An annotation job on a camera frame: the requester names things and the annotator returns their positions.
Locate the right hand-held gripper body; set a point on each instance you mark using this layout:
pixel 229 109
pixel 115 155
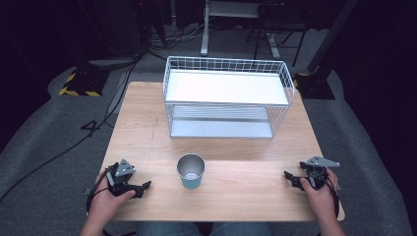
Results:
pixel 317 167

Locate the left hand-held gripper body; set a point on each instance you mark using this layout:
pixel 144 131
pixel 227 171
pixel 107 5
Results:
pixel 124 169

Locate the light blue metal cup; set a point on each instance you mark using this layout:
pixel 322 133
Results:
pixel 191 170

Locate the person's right hand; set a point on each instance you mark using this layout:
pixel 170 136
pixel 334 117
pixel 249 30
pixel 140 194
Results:
pixel 319 200

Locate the person's left hand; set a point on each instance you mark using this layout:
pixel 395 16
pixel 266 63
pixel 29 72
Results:
pixel 105 200

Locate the person's legs in jeans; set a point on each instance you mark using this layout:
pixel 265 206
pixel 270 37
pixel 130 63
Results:
pixel 170 229

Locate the black yellow striped stand base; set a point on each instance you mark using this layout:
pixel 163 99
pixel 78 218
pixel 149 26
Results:
pixel 314 87
pixel 86 82

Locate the dark slanted pole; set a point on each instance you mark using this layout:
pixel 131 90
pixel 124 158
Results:
pixel 331 36

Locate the black metal chair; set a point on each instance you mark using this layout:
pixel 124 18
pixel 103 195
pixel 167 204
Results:
pixel 278 23

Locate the white desk frame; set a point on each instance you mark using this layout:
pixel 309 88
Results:
pixel 205 36

